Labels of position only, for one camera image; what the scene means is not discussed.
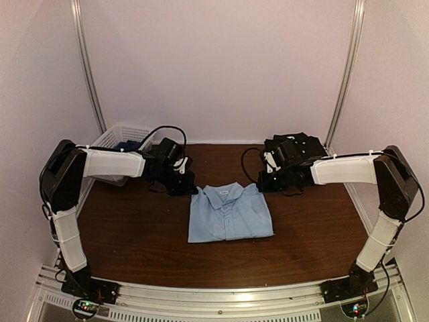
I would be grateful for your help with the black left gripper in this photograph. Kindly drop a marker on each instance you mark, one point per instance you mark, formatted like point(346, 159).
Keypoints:
point(187, 187)

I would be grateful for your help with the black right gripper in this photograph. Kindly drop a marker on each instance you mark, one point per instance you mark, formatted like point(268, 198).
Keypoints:
point(264, 185)

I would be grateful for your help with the light blue long sleeve shirt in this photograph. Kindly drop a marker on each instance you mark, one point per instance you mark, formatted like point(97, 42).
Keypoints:
point(229, 212)

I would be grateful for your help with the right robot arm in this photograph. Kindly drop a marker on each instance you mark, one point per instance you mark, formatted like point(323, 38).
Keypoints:
point(297, 161)

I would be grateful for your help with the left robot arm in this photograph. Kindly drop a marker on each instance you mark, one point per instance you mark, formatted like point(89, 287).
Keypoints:
point(61, 179)

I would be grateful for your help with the black folded polo shirt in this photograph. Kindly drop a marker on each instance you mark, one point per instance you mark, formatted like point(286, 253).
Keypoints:
point(295, 146)

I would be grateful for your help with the dark blue folded shirt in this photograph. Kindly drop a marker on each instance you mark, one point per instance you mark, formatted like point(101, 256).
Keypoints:
point(128, 146)

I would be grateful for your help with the white plastic mesh basket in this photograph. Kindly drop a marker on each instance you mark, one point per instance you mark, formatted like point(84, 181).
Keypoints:
point(115, 135)

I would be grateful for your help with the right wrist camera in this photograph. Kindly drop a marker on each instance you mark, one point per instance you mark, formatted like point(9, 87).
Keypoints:
point(270, 164)

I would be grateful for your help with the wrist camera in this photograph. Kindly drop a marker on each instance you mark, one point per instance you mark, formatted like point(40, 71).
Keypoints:
point(182, 165)
point(270, 164)

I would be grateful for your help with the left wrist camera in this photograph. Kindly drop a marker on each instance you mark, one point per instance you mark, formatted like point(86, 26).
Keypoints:
point(182, 165)

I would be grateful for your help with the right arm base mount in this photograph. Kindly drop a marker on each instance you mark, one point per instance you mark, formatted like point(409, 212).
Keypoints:
point(351, 292)

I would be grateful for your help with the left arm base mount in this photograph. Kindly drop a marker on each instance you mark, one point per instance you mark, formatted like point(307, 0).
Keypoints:
point(88, 302)

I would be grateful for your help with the front aluminium rail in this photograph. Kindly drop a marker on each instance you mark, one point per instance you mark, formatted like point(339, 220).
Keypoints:
point(140, 302)

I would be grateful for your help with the right aluminium frame post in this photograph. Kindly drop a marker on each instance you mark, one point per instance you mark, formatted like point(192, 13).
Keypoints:
point(351, 57)

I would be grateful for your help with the aluminium frame post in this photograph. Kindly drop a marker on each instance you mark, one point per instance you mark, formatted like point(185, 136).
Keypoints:
point(86, 66)
point(351, 57)

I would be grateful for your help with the left aluminium frame post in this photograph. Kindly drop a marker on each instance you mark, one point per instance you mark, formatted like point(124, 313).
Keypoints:
point(86, 66)

